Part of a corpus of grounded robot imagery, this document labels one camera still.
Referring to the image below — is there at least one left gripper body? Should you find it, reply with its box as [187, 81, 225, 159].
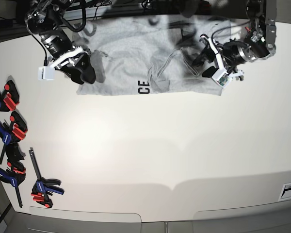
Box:
[200, 34, 254, 81]

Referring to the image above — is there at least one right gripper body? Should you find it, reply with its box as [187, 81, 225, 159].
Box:
[45, 36, 90, 71]

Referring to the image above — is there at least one grey T-shirt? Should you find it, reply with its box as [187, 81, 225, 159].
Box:
[73, 15, 231, 96]

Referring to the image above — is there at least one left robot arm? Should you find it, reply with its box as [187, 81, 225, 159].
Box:
[193, 0, 277, 88]

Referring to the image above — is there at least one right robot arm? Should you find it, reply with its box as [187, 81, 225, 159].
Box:
[24, 0, 96, 84]

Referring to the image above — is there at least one top blue red bar clamp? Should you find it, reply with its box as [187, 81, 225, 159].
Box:
[0, 80, 19, 112]

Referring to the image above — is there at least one loose blue red bar clamp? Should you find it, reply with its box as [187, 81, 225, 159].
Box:
[29, 148, 65, 208]

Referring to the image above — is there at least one white label sticker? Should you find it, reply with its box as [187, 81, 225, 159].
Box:
[279, 183, 291, 201]

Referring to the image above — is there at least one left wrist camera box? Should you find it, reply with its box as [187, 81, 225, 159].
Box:
[211, 69, 232, 89]

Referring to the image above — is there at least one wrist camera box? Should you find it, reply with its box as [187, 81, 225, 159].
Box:
[211, 69, 232, 89]
[38, 66, 55, 81]

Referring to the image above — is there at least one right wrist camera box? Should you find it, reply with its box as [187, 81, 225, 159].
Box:
[38, 66, 55, 81]

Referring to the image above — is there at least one aluminium frame rail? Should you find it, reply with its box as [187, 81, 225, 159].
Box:
[64, 2, 143, 21]

